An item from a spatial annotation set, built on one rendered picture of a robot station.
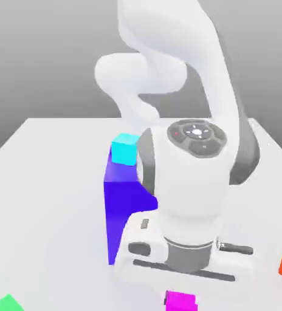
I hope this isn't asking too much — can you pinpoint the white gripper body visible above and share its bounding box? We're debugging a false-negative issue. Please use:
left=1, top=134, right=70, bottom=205
left=113, top=255, right=256, bottom=292

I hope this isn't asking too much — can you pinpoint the small magenta cube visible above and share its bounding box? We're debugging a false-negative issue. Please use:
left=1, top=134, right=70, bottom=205
left=164, top=290, right=199, bottom=311

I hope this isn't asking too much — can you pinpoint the small cyan cube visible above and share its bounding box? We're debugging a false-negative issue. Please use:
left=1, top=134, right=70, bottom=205
left=111, top=132, right=141, bottom=167

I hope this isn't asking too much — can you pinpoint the small green cube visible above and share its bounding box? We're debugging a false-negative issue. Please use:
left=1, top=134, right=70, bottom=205
left=0, top=293, right=26, bottom=311

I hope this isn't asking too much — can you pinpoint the large blue box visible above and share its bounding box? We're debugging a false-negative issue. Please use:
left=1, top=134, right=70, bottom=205
left=103, top=159, right=159, bottom=266

